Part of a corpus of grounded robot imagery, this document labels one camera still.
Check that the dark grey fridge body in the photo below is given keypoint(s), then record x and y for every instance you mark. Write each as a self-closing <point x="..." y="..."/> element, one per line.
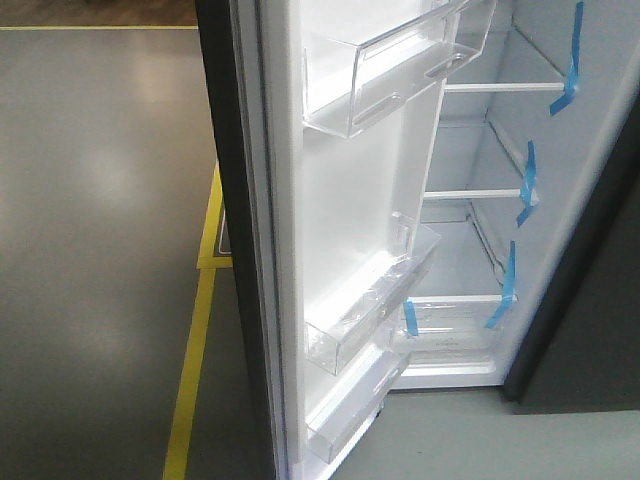
<point x="564" y="74"/>

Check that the clear middle door bin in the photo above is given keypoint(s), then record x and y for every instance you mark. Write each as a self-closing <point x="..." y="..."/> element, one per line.
<point x="339" y="329"/>

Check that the clear door bin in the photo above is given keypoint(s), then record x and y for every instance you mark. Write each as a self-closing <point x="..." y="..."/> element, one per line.
<point x="339" y="329"/>
<point x="358" y="392"/>
<point x="362" y="60"/>

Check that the dark floor sign sticker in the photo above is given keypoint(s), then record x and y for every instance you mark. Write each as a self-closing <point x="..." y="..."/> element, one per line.
<point x="223" y="247"/>

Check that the clear crisper drawer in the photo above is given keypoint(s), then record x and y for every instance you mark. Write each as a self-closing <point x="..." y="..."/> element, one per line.
<point x="452" y="324"/>

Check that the clear upper door bin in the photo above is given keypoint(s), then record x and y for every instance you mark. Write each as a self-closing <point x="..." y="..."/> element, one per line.
<point x="362" y="60"/>

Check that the clear bottom door bin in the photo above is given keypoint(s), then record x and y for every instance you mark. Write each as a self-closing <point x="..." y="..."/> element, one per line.
<point x="358" y="392"/>

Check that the blue tape strip lower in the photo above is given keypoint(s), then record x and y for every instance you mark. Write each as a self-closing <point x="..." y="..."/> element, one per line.
<point x="508" y="293"/>

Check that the blue tape strip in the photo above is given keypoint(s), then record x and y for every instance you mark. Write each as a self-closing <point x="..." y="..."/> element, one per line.
<point x="508" y="293"/>
<point x="528" y="194"/>

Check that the blue tape strip upper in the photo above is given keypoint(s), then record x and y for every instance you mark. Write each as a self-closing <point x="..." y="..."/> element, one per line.
<point x="528" y="194"/>

